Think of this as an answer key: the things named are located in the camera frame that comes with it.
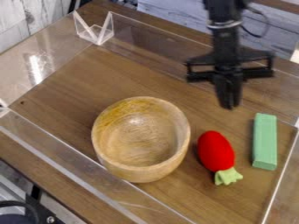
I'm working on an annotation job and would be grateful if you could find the brown wooden bowl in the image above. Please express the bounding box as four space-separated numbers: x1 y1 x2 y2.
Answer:
90 96 190 183

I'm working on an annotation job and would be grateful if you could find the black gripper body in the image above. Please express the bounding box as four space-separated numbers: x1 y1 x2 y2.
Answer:
184 48 274 82

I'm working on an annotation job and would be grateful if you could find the red plush strawberry toy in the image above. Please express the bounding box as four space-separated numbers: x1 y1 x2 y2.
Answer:
197 130 242 186

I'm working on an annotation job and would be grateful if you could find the black metal clamp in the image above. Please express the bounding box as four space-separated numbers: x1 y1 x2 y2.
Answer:
25 185 65 224

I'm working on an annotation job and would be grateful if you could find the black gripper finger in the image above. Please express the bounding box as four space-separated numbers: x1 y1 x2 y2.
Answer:
232 78 242 107
213 78 232 109

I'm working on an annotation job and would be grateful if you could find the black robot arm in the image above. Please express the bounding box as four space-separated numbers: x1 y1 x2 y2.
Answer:
184 0 274 109

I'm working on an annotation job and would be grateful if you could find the clear acrylic corner bracket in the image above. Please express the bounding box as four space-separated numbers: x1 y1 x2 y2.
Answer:
71 11 114 46

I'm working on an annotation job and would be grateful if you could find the green rectangular block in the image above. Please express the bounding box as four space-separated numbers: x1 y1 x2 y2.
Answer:
252 113 277 171

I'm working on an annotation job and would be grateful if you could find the black cable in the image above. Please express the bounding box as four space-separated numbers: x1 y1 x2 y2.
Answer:
238 5 272 39

